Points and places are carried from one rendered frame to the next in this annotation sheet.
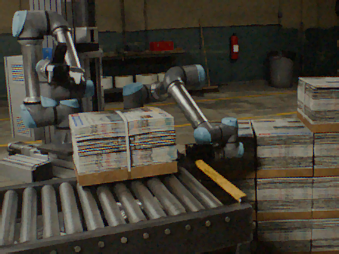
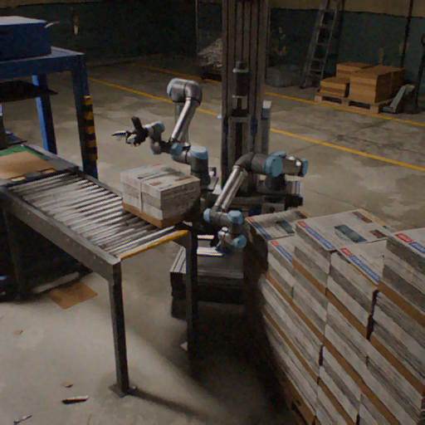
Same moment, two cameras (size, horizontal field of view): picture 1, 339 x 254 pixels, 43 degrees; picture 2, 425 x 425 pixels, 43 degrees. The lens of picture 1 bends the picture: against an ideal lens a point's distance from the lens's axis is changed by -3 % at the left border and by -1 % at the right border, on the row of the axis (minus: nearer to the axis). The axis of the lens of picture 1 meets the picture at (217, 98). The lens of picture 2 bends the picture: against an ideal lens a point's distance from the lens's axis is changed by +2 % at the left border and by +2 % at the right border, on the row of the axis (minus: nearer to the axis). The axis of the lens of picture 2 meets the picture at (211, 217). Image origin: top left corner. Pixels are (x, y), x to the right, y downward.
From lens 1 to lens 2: 2.65 m
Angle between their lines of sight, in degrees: 68
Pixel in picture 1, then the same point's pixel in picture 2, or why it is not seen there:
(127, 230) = (70, 236)
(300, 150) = (287, 276)
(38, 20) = (178, 89)
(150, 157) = (150, 211)
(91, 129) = (126, 178)
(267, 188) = (268, 291)
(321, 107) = (300, 246)
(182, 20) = not seen: outside the picture
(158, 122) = (153, 190)
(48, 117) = (181, 158)
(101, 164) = (130, 201)
